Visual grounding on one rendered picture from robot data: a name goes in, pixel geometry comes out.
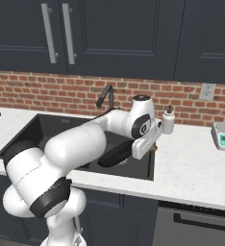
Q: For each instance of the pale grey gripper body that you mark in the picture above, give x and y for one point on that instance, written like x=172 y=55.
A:
x=145 y=144

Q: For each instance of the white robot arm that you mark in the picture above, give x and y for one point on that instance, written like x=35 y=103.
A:
x=69 y=144

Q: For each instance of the dark sink basin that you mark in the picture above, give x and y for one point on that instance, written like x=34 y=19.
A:
x=47 y=126

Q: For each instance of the white soap dispenser bottle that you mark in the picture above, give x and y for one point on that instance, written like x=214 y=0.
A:
x=168 y=123

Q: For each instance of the dark grey tap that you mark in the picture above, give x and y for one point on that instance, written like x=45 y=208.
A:
x=105 y=93

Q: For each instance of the dark grey dishwasher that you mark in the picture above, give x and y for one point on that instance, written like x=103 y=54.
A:
x=194 y=230

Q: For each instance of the grey wall socket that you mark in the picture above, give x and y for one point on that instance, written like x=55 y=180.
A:
x=207 y=91

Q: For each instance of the dark wall cupboard door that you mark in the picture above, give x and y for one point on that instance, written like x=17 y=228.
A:
x=18 y=29
x=210 y=38
x=124 y=35

